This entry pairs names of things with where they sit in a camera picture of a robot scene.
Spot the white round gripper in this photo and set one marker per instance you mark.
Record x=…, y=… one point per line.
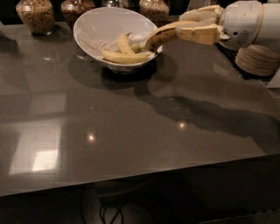
x=240, y=23

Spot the banana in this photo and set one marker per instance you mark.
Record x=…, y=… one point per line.
x=165, y=34
x=124, y=58
x=125, y=46

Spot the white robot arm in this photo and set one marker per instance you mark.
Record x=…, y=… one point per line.
x=268, y=34

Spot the white tilted bowl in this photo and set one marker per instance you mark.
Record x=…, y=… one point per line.
x=106, y=24

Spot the white paper napkin in bowl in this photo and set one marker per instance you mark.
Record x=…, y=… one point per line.
x=111, y=45

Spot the black rubber mat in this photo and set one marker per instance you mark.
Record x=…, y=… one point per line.
x=230, y=55

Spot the rightmost glass cereal jar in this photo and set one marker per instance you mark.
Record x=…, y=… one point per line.
x=156, y=11

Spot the glass cereal jar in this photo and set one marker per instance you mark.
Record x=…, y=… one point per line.
x=156, y=11
x=73, y=9
x=37, y=15

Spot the front stack of paper bowls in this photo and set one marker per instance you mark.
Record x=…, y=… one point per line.
x=258, y=60

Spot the white card at right edge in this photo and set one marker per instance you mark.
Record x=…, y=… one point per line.
x=275, y=81

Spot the leftmost glass cereal jar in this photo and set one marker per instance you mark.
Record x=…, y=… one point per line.
x=37, y=15

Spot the white paper at left edge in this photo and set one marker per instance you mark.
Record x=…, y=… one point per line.
x=7, y=32

